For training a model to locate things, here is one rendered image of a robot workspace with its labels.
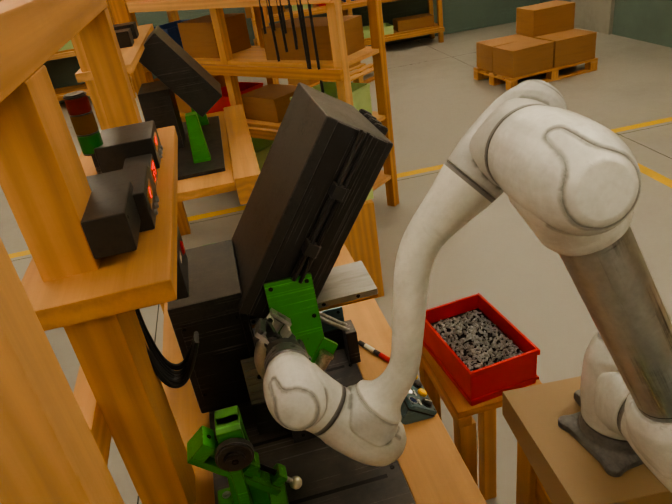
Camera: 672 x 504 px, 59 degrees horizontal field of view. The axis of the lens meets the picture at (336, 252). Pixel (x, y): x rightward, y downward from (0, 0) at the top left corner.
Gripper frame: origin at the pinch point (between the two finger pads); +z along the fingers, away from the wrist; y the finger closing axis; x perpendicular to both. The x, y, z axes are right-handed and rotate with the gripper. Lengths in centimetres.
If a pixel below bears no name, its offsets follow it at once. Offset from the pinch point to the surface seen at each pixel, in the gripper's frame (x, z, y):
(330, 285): -11.6, 22.9, -12.2
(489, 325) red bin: -26, 27, -62
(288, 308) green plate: -4.2, 4.4, -1.0
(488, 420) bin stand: 3, 45, -94
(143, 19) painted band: -96, 883, 215
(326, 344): -1.3, 4.1, -13.9
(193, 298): 7.0, 11.8, 18.3
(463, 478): 3, -22, -48
